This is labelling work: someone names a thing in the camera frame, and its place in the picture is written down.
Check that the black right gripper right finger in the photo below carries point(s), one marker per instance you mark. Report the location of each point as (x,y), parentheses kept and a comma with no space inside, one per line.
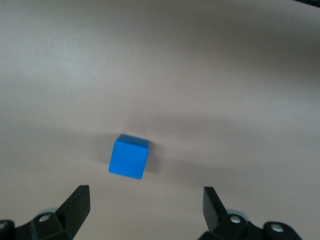
(213,212)

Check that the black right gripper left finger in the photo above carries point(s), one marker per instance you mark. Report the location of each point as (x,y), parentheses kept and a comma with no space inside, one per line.
(73,210)

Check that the blue wooden cube block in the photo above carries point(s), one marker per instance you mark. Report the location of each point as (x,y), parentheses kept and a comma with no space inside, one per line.
(128,158)

